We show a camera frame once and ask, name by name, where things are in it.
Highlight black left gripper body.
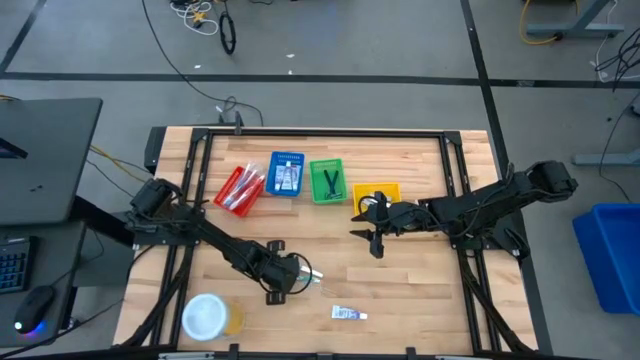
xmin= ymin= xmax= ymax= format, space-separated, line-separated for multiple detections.
xmin=260 ymin=239 xmax=301 ymax=306

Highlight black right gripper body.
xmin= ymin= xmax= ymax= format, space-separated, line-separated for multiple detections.
xmin=370 ymin=191 xmax=419 ymax=260

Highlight green toothbrush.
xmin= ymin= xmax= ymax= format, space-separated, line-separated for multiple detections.
xmin=298 ymin=273 xmax=342 ymax=296

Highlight blue toothbrush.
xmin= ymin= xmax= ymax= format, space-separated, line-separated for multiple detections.
xmin=222 ymin=162 xmax=257 ymax=209
xmin=234 ymin=174 xmax=267 ymax=211

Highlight red toothbrush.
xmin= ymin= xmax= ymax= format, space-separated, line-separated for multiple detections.
xmin=227 ymin=167 xmax=262 ymax=210

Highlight yellow plastic basket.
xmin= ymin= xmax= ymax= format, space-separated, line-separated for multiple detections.
xmin=351 ymin=182 xmax=403 ymax=217

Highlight green plastic basket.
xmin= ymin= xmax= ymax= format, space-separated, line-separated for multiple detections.
xmin=308 ymin=158 xmax=349 ymax=206

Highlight yellow cup with white lid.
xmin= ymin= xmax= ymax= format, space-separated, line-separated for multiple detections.
xmin=180 ymin=292 xmax=246 ymax=342

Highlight blue plastic basket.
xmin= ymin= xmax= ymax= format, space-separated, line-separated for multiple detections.
xmin=264 ymin=151 xmax=306 ymax=198

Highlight red plastic basket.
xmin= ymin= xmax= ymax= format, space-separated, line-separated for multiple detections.
xmin=213 ymin=164 xmax=267 ymax=218

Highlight grey floor bar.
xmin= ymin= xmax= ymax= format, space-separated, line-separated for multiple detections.
xmin=572 ymin=152 xmax=640 ymax=167

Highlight large blue plastic bin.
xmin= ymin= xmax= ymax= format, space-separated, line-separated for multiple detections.
xmin=572 ymin=202 xmax=640 ymax=316

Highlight black low desk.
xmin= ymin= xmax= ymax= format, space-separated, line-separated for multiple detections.
xmin=0 ymin=222 xmax=86 ymax=346

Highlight black computer mouse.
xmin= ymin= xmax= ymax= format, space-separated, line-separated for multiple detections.
xmin=13 ymin=285 xmax=56 ymax=335

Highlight dark grey desk panel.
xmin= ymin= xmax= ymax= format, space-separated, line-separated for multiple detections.
xmin=0 ymin=97 xmax=104 ymax=226

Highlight grey desk leg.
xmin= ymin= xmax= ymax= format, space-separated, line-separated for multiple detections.
xmin=525 ymin=0 xmax=626 ymax=40

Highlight black backlit keyboard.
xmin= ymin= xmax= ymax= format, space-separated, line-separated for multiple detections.
xmin=0 ymin=237 xmax=32 ymax=295

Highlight dark monitor corner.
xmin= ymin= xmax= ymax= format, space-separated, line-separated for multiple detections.
xmin=0 ymin=137 xmax=29 ymax=160

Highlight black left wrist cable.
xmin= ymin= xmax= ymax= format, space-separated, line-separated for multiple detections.
xmin=287 ymin=252 xmax=315 ymax=296

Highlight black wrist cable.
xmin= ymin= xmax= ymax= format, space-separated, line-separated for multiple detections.
xmin=356 ymin=194 xmax=377 ymax=217
xmin=287 ymin=252 xmax=315 ymax=296

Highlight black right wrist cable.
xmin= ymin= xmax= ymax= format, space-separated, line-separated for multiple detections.
xmin=356 ymin=194 xmax=377 ymax=217

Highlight black aluminium table frame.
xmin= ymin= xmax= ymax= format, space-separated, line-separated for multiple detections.
xmin=149 ymin=127 xmax=539 ymax=357

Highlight black left arm cable bundle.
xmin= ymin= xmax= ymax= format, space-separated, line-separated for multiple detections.
xmin=119 ymin=244 xmax=197 ymax=350

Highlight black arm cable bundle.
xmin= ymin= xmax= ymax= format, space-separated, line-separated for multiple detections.
xmin=457 ymin=249 xmax=532 ymax=354
xmin=119 ymin=244 xmax=197 ymax=350

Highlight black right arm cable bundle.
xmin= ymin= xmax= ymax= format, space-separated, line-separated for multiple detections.
xmin=457 ymin=249 xmax=532 ymax=354

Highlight black clamp post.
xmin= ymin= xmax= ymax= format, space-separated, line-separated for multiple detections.
xmin=218 ymin=110 xmax=245 ymax=136

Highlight black table corner bracket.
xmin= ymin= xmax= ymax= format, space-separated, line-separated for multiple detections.
xmin=143 ymin=125 xmax=167 ymax=175

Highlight thin yellow cables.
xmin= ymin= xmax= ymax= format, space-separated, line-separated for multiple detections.
xmin=89 ymin=144 xmax=151 ymax=184

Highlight thin black floor cable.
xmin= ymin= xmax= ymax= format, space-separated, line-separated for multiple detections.
xmin=598 ymin=92 xmax=640 ymax=204

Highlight yellow floor cable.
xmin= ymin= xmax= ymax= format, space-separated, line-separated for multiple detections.
xmin=519 ymin=0 xmax=565 ymax=47

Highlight long black floor cable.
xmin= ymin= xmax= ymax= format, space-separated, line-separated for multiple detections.
xmin=141 ymin=0 xmax=265 ymax=127

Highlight coiled black cable ring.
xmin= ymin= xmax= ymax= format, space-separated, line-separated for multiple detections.
xmin=218 ymin=10 xmax=237 ymax=56

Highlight white floor cable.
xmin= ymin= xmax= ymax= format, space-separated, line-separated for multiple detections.
xmin=593 ymin=34 xmax=640 ymax=82

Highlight white cable bundle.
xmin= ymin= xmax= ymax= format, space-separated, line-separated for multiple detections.
xmin=169 ymin=0 xmax=221 ymax=37

